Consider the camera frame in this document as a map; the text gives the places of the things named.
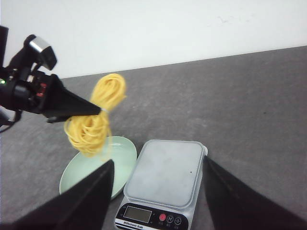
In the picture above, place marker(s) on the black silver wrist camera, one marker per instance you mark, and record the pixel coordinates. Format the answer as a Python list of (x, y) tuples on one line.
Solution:
[(42, 51)]

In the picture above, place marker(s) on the pale green round plate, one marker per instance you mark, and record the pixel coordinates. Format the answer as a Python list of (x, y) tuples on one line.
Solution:
[(120, 150)]

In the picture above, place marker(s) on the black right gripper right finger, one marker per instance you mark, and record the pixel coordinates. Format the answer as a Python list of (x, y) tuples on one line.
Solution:
[(233, 205)]

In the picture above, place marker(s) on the yellow vermicelli noodle bundle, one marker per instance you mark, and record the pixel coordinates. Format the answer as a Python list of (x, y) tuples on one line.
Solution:
[(88, 134)]

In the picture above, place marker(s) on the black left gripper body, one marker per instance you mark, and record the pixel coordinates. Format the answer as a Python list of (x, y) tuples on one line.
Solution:
[(31, 91)]

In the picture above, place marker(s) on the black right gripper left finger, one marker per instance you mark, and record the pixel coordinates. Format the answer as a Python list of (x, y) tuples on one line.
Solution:
[(82, 207)]

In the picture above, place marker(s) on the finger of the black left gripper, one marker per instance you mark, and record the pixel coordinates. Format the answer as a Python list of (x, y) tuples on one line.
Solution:
[(58, 101), (57, 119)]

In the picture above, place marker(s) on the silver digital kitchen scale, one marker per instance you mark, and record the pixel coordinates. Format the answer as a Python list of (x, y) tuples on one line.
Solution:
[(162, 190)]

